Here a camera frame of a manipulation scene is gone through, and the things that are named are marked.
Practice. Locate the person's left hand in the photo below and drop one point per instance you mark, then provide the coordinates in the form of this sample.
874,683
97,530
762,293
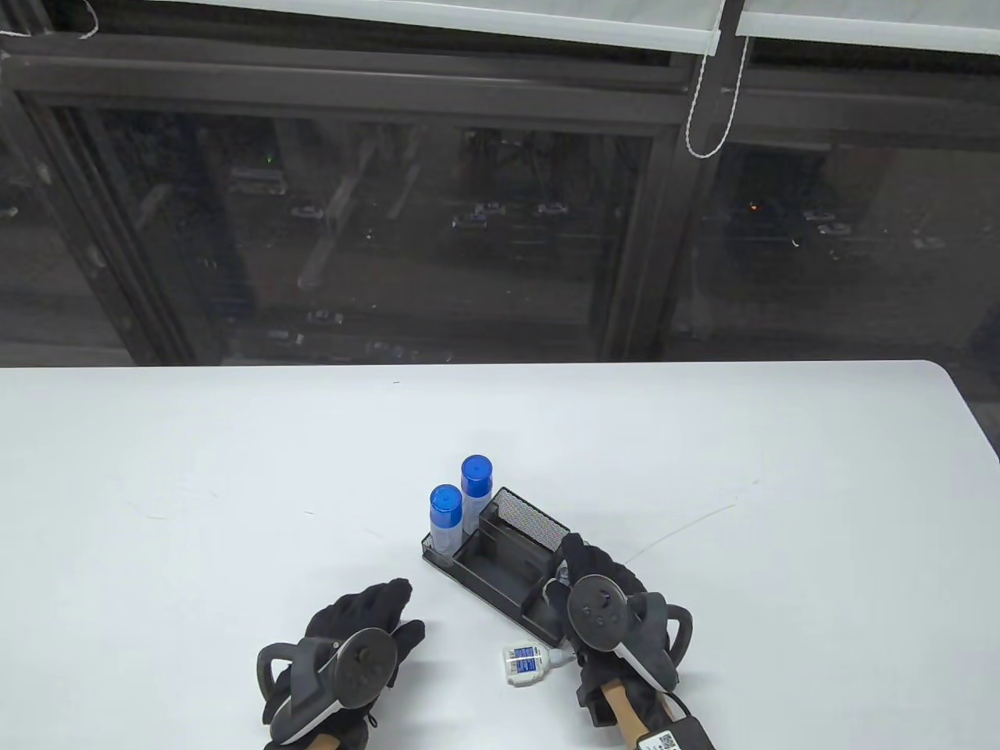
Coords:
359,609

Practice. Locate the person's right hand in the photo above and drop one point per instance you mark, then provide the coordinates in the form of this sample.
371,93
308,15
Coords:
594,558

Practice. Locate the tall white bottle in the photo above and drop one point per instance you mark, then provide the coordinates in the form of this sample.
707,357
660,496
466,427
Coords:
475,516
445,541

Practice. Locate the blue stationery cap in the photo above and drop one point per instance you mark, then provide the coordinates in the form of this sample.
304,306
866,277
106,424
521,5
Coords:
476,473
446,504

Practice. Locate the person's right forearm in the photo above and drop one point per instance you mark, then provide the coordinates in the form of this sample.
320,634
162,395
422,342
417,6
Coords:
625,711

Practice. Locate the person's left forearm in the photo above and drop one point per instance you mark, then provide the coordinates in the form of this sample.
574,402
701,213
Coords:
326,742

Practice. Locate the black right hand controller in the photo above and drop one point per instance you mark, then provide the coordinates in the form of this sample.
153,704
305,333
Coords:
598,613

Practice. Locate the black hand controller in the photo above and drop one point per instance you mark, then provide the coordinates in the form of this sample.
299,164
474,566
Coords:
363,668
598,613

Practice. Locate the black left hand controller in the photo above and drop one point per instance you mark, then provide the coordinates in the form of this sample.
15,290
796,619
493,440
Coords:
363,668

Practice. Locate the black mesh desk organizer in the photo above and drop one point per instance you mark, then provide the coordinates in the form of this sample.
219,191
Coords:
500,562

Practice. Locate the white roller blind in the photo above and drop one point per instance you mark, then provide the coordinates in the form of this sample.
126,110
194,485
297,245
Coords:
859,23
469,19

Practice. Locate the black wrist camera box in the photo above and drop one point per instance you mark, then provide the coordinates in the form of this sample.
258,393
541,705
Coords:
676,738

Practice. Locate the dark window frame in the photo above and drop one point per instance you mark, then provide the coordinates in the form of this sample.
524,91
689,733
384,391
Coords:
351,78

